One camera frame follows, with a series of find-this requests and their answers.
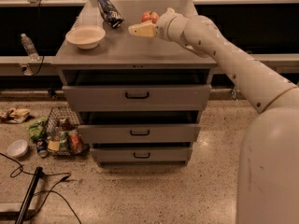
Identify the top grey drawer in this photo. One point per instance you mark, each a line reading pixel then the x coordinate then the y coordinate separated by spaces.
pixel 137 98

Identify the white paper bowl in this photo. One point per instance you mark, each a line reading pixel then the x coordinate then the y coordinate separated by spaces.
pixel 85 36

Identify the green snack bag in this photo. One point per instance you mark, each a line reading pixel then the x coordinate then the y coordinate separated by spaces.
pixel 36 128

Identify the grey drawer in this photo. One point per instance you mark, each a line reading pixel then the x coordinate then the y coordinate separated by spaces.
pixel 137 98
pixel 144 133
pixel 159 154

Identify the red soda can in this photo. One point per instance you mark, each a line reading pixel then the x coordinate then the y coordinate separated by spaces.
pixel 75 142

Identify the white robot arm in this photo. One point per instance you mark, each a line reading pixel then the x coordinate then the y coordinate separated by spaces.
pixel 268 162

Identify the red apple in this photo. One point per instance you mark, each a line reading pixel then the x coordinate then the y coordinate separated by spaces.
pixel 150 16

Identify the middle grey drawer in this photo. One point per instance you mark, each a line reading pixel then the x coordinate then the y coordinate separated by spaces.
pixel 144 133

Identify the crumpled brown snack bag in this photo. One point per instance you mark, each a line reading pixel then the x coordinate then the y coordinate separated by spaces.
pixel 15 115

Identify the blue soda can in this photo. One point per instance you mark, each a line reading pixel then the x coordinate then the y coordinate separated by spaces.
pixel 41 148

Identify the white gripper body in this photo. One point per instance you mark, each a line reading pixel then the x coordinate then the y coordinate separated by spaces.
pixel 163 27

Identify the grey drawer cabinet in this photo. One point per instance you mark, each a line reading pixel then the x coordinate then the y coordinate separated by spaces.
pixel 125 60

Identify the white bowl on floor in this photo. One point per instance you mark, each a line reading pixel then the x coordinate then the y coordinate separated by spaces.
pixel 18 148

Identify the blue chip bag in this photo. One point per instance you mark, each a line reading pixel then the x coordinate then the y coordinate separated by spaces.
pixel 110 14

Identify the wire mesh basket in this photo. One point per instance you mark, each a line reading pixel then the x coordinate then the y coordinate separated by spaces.
pixel 61 121

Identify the bottom grey drawer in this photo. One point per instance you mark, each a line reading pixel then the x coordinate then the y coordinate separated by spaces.
pixel 159 154

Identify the clear plastic water bottle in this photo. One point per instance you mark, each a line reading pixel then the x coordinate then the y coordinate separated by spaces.
pixel 29 48

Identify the black pole on floor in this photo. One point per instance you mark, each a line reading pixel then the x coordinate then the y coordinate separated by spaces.
pixel 29 196

